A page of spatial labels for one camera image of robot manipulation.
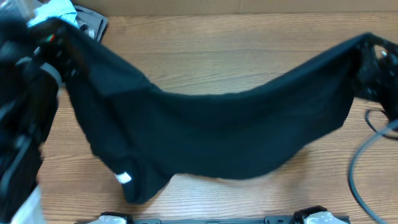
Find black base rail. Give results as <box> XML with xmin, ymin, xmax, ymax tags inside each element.
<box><xmin>74</xmin><ymin>215</ymin><xmax>351</xmax><ymax>224</ymax></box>

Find grey folded t-shirt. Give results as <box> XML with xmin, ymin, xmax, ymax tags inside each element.
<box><xmin>75</xmin><ymin>6</ymin><xmax>108</xmax><ymax>42</ymax></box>

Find light blue folded t-shirt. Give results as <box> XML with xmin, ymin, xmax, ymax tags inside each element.
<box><xmin>27</xmin><ymin>0</ymin><xmax>79</xmax><ymax>28</ymax></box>

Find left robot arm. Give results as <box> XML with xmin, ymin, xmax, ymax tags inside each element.
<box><xmin>1</xmin><ymin>1</ymin><xmax>74</xmax><ymax>223</ymax></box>

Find black t-shirt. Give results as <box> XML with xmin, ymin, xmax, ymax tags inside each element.
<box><xmin>61</xmin><ymin>23</ymin><xmax>369</xmax><ymax>203</ymax></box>

